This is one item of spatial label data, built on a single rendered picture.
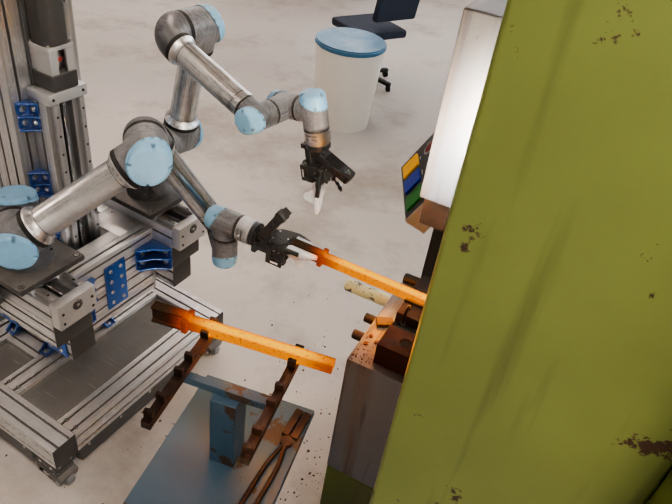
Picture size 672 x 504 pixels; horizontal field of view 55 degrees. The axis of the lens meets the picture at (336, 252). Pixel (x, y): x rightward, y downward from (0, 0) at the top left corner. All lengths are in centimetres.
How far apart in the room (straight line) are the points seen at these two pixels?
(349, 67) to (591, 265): 359
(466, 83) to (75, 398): 177
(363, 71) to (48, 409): 294
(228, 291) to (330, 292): 50
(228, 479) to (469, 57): 104
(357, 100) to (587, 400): 365
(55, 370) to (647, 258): 211
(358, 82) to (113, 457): 290
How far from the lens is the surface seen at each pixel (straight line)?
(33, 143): 214
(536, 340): 104
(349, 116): 459
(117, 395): 245
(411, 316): 166
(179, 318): 153
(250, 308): 307
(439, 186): 137
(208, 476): 158
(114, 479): 252
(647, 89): 85
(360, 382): 166
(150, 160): 169
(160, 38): 199
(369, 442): 180
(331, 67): 445
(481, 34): 124
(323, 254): 176
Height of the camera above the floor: 209
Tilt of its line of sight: 37 degrees down
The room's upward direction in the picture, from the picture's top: 9 degrees clockwise
